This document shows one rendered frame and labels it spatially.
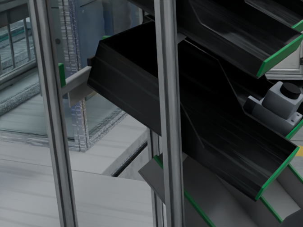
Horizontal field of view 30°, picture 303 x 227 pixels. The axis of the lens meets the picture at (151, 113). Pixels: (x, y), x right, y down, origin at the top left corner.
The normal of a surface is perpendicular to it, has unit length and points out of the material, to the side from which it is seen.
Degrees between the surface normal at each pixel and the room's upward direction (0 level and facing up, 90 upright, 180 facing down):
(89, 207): 0
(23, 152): 0
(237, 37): 25
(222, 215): 45
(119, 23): 73
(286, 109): 90
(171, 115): 90
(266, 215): 90
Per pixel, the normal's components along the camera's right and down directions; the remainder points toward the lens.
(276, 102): -0.54, 0.34
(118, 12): 0.53, 0.00
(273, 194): 0.55, -0.54
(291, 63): -0.23, 0.37
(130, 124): -0.06, -0.93
